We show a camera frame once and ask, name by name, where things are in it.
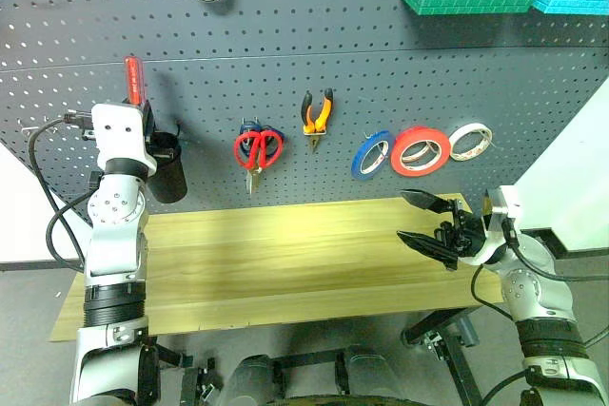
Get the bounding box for blue handled scissors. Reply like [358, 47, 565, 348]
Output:
[239, 118, 286, 160]

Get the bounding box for black metal table frame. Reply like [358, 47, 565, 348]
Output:
[147, 308, 481, 406]

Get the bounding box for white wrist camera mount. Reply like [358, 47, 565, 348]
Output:
[468, 185, 523, 268]
[89, 101, 158, 177]

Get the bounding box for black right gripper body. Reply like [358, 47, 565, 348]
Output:
[435, 201, 489, 260]

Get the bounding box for black plastic cup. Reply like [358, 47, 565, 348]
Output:
[145, 131, 188, 203]

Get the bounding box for orange and black pliers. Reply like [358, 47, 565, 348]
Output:
[300, 87, 334, 153]

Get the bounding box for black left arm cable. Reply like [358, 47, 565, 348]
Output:
[26, 110, 96, 269]

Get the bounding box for dark curved rim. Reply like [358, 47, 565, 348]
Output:
[280, 394, 363, 406]

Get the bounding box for dark grey rounded shape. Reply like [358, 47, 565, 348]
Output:
[342, 351, 401, 400]
[235, 354, 286, 400]

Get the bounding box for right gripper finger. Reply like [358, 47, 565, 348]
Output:
[401, 189, 453, 212]
[397, 229, 461, 270]

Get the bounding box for blue tape roll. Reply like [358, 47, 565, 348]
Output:
[350, 129, 395, 183]

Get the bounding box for red handled screwdriver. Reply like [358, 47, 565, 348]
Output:
[123, 56, 147, 106]

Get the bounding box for wide red tape roll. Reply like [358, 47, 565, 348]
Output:
[389, 126, 452, 175]

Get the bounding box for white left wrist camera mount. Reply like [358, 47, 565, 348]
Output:
[89, 101, 158, 177]

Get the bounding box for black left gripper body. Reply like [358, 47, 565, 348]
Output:
[141, 99, 156, 144]

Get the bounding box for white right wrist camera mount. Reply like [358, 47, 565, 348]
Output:
[468, 185, 523, 268]

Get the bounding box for white tape roll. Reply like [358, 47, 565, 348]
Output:
[448, 123, 494, 163]

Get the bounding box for red handled scissors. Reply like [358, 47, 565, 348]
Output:
[232, 127, 286, 196]

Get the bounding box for grey pegboard panel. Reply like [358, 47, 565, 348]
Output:
[0, 0, 609, 215]

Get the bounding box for silver wire peg hook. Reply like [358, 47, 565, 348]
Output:
[18, 119, 49, 135]

